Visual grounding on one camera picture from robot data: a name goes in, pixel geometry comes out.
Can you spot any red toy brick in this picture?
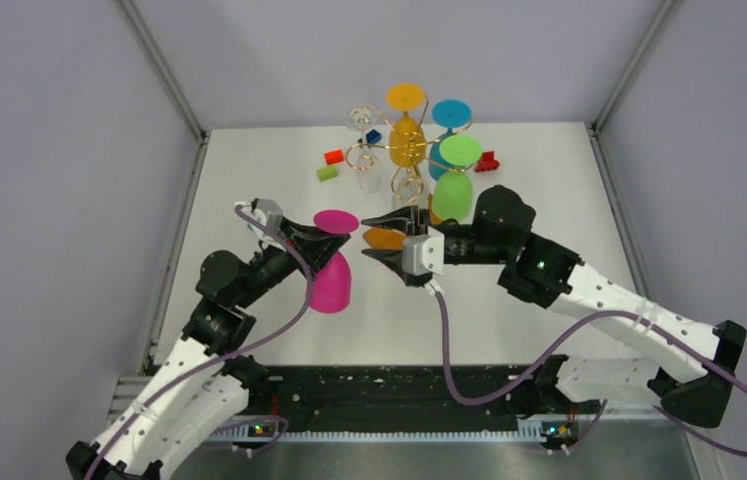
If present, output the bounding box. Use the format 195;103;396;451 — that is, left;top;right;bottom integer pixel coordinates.
474;151;500;173

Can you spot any clear tall wine glass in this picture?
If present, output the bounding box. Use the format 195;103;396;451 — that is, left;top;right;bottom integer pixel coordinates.
345;105;382;194

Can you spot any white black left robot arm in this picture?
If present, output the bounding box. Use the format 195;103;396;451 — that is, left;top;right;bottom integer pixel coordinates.
66;201;350;479

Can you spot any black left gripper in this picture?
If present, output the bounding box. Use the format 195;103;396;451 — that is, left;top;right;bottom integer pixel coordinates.
235;216;351;309

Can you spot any blue plastic wine glass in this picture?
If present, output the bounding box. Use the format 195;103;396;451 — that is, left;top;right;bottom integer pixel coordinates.
427;99;472;181

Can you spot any light green toy block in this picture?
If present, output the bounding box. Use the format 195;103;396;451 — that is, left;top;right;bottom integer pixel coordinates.
316;165;339;182

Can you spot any gold wire glass rack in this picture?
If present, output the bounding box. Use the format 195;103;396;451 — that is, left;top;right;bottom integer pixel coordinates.
340;101;483;225

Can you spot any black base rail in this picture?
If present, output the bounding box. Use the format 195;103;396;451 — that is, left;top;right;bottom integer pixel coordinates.
215;366;600;444

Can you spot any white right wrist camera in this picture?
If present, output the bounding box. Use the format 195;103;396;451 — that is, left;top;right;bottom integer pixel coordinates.
401;229;445;287

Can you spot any clear glass tumbler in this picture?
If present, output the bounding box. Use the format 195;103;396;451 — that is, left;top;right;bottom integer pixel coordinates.
390;168;430;209

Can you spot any yellow plastic wine glass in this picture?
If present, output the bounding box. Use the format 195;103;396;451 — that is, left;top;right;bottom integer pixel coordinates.
386;83;427;168

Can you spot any blue toy brick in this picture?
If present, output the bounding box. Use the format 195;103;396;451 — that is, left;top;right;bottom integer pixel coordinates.
363;128;382;145

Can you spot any pink plastic wine glass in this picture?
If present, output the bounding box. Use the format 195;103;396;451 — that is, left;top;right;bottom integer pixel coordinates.
311;209;360;314

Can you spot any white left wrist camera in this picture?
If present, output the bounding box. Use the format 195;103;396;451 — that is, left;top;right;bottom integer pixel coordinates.
233;199;284;249

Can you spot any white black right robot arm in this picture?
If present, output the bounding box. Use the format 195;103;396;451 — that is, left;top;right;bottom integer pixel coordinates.
365;185;746;428

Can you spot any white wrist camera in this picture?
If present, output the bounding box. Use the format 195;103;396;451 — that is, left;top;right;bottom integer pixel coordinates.
401;229;445;287
233;199;284;249

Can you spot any green plastic wine glass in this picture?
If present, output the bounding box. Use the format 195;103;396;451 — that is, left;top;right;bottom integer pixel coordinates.
431;134;483;221

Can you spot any orange red toy block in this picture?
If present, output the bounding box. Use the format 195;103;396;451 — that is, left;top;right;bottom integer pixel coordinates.
324;149;345;166

